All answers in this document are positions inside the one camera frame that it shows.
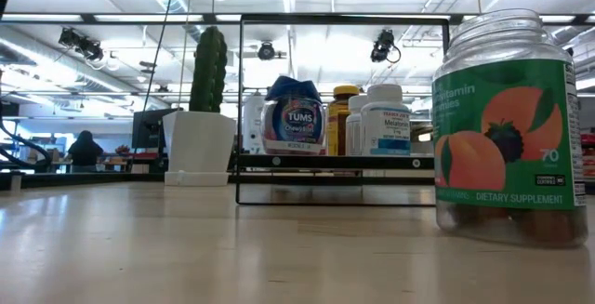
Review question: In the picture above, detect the Tums bottle blue cap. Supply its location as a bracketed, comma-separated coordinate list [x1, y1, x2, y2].
[259, 74, 326, 156]

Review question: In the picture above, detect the amber bottle yellow cap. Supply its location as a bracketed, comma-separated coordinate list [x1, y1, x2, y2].
[324, 84, 362, 157]

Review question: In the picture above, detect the plain white pill bottle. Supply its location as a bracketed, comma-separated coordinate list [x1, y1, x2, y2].
[344, 93, 371, 156]

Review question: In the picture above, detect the white Melatonin bottle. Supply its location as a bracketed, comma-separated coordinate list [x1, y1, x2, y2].
[360, 83, 413, 157]

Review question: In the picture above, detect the green label gummy vitamin jar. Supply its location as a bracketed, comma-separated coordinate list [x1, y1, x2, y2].
[430, 7, 590, 249]

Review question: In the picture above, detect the green cactus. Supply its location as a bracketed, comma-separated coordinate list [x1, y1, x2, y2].
[188, 25, 229, 113]

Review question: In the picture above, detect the white background panel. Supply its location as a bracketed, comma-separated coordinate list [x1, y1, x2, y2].
[242, 93, 266, 154]

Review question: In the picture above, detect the white square planter pot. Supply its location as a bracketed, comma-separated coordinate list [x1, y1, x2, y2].
[162, 110, 237, 188]

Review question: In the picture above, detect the black computer monitor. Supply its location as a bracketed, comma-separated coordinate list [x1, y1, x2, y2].
[131, 107, 181, 150]

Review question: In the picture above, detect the person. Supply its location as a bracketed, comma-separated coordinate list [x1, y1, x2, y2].
[66, 129, 105, 174]

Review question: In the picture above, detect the red storage bin rack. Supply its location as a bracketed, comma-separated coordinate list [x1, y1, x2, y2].
[581, 132, 595, 179]

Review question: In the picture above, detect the round black ceiling camera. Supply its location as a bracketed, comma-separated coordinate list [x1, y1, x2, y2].
[257, 41, 277, 61]

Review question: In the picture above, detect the black overhead camera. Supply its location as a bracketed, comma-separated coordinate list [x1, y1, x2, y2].
[370, 28, 402, 64]

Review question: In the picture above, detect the long black cable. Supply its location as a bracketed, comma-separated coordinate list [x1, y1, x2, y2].
[126, 0, 180, 171]

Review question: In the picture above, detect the black frame wooden shelf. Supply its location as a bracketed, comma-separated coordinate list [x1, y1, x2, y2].
[234, 13, 451, 206]

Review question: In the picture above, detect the black curved cable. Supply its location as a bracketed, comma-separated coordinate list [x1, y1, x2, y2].
[0, 120, 53, 174]

